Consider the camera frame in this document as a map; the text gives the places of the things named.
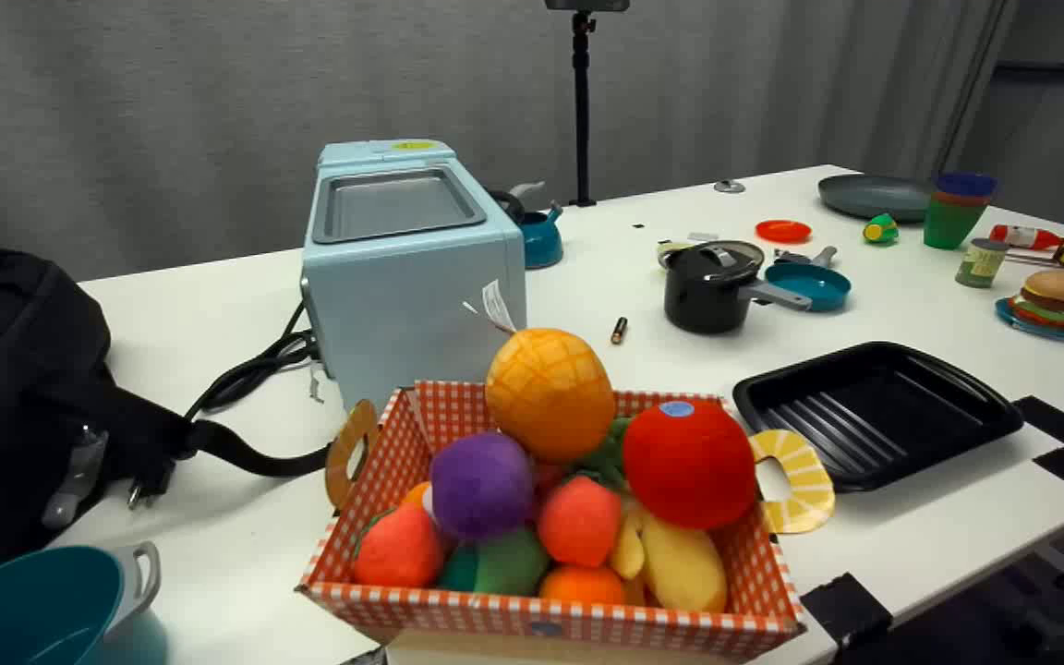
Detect black toy pot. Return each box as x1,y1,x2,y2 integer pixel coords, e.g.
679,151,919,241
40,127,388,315
660,235,814,335

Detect black backpack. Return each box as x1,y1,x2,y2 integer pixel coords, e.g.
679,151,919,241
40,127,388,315
0,180,339,601

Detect red checkered cardboard basket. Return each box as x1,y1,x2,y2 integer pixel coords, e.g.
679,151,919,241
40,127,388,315
295,377,810,665

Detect black pot lid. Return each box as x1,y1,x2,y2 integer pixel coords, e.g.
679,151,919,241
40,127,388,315
660,235,769,276

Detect green plastic cup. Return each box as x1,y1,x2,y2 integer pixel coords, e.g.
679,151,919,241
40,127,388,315
919,192,989,256

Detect toy burger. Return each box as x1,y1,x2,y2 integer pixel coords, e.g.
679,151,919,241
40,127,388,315
1009,266,1064,331

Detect yellow plush pineapple slice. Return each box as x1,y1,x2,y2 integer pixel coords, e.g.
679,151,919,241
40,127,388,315
748,426,838,539

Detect small teal plate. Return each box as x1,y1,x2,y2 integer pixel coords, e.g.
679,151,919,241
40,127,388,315
993,292,1064,345

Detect small pale green cup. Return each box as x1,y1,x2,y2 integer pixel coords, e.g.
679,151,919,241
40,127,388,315
955,235,1014,292

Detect small orange plush fruit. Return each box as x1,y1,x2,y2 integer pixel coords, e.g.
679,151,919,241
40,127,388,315
541,563,632,610

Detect red round disc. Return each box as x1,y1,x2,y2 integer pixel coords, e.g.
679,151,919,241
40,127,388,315
753,219,816,246

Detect red plush tomato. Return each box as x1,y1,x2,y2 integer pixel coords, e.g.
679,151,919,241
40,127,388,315
617,395,761,537

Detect green yellow toy bottle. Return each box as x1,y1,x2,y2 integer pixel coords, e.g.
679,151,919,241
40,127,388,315
862,211,906,246

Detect red orange plush peach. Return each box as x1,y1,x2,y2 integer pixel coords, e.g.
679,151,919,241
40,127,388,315
537,474,627,573

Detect black grill tray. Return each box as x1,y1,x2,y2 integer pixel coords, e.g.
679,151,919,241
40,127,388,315
733,339,1026,494

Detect blue plastic cup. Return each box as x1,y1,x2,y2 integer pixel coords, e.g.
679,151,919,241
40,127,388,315
936,169,1003,202

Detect teal pot grey handles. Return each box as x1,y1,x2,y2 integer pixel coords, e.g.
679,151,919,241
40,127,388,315
493,180,564,275

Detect orange plush pineapple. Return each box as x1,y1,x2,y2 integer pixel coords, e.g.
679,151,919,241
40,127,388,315
484,325,620,467

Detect teal frying pan grey handle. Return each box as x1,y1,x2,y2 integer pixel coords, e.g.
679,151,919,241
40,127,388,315
761,244,858,315

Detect purple plush fruit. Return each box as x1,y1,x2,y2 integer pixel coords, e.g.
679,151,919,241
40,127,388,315
430,430,541,547

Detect large teal pot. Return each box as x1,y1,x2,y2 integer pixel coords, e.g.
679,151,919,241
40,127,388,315
0,539,175,665

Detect red white toy item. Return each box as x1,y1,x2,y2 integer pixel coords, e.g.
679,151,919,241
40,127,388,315
988,220,1064,259

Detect yellow plush banana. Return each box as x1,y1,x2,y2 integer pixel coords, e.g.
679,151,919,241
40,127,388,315
605,504,733,616

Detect light blue toy oven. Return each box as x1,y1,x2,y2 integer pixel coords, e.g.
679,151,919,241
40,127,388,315
298,137,531,417

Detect dark grey plate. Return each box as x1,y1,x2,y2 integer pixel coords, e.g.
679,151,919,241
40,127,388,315
816,169,936,225

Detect black camera tripod pole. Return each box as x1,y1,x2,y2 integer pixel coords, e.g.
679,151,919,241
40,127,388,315
545,0,632,211

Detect green plush fruit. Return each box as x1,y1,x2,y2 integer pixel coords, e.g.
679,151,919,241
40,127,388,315
438,529,551,600

